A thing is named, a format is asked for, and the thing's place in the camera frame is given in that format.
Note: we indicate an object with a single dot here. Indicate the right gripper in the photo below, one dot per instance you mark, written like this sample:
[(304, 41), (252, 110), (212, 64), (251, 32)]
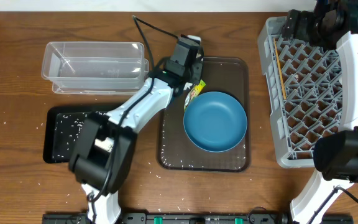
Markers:
[(303, 21)]

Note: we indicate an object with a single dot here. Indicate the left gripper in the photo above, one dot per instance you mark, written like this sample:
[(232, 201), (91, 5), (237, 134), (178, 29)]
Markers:
[(196, 71)]

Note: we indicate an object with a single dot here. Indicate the yellow green snack wrapper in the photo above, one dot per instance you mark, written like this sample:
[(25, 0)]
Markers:
[(194, 91)]

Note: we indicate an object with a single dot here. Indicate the wooden chopstick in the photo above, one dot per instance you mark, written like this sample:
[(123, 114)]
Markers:
[(279, 70)]

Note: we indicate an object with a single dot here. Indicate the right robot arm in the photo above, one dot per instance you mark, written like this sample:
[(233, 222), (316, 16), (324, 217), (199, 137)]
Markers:
[(332, 25)]

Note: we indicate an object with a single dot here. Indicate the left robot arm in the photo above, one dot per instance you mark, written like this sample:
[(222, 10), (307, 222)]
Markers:
[(103, 153)]

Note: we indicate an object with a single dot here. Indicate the grey dishwasher rack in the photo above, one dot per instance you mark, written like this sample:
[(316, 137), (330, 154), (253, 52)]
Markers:
[(313, 107)]

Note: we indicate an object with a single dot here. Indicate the brown serving tray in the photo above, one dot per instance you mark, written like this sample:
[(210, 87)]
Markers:
[(177, 152)]

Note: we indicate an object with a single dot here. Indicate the clear plastic bin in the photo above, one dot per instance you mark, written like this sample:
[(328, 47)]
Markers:
[(98, 67)]

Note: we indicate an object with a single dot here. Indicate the white rice pile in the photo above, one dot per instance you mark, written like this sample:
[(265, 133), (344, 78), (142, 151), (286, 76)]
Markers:
[(66, 132)]

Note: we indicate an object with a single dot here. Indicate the black plastic tray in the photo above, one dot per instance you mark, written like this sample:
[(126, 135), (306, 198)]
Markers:
[(51, 119)]

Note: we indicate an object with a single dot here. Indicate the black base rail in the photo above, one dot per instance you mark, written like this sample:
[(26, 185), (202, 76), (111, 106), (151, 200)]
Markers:
[(142, 218)]

